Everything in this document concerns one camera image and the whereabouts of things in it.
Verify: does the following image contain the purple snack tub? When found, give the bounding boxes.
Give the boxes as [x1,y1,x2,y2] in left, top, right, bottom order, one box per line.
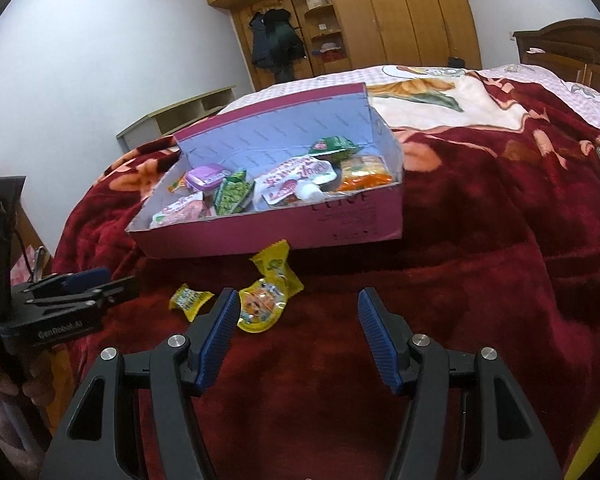
[186,164,226,192]

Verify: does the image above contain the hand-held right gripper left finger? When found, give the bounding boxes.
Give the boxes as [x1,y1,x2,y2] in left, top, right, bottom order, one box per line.
[42,287,241,480]

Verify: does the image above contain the yellow snack packet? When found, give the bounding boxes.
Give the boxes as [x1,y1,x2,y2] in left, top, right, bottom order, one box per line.
[249,240,305,295]

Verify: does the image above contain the dark blue hanging coat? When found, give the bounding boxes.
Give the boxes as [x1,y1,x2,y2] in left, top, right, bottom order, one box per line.
[249,11,276,70]

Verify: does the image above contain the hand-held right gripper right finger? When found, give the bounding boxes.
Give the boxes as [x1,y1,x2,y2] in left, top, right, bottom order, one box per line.
[357,287,563,480]

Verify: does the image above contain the dark green hanging coat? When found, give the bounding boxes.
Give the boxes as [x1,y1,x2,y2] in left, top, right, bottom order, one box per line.
[265,8,306,83]

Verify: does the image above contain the green pea snack packet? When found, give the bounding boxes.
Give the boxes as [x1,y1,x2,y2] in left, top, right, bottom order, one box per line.
[214,170,256,217]

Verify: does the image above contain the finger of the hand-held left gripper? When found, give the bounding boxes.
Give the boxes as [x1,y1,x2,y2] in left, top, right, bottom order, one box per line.
[30,267,112,295]
[25,276,141,312]

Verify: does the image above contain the orange colourful snack packet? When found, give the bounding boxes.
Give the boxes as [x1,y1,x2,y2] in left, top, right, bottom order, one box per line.
[167,172,193,195]

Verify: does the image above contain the small yellow candy packet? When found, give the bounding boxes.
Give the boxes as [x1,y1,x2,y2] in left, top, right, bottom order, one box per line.
[168,283,215,322]

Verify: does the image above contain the wooden wardrobe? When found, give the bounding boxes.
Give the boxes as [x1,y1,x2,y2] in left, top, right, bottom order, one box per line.
[202,0,483,93]

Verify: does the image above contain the hats on wardrobe shelf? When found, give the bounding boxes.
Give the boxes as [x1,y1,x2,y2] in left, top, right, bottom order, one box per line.
[310,42,343,63]

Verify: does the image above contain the pink drink pouch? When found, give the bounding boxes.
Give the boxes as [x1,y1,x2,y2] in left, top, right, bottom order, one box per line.
[252,156,338,207]

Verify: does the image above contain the person's left hand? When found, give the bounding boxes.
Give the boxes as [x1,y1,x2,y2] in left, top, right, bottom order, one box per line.
[10,347,56,402]

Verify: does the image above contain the red floral blanket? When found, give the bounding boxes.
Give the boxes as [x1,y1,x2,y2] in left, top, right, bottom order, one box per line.
[52,67,600,480]

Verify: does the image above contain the pink cardboard box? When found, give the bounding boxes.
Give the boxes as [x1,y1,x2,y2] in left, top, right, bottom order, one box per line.
[125,82,406,261]

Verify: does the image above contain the wooden headboard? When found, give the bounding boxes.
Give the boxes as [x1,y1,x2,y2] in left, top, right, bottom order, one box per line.
[512,18,600,93]

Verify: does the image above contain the pink white snack packet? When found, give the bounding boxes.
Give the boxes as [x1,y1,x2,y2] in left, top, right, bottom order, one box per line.
[150,191,216,228]

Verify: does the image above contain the beige orange snack packet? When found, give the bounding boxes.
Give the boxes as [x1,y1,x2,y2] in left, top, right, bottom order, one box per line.
[337,155,396,193]

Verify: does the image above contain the small green snack packet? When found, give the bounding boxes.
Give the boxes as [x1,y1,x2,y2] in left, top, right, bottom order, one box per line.
[307,136,361,161]

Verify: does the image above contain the low grey shelf unit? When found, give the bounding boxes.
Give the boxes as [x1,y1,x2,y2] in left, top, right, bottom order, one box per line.
[116,85,237,153]

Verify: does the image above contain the metal clip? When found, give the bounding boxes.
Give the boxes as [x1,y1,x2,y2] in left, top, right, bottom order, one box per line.
[32,246,51,281]

